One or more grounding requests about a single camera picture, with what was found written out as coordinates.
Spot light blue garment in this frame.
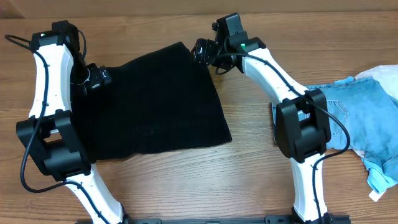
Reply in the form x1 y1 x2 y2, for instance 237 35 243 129
362 156 397 195

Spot black skirt with pearl buttons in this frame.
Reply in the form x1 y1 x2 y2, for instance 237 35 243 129
72 42 232 160

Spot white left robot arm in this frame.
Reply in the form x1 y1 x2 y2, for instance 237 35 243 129
16 20 129 223

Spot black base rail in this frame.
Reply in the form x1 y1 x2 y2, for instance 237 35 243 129
74 213 352 224

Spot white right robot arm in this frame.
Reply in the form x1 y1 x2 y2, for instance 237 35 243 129
191 12 331 223

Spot blue denim shorts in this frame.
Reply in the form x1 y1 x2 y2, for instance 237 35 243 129
272 76 398 183

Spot white cloth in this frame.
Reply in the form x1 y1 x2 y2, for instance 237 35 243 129
354 65 398 100

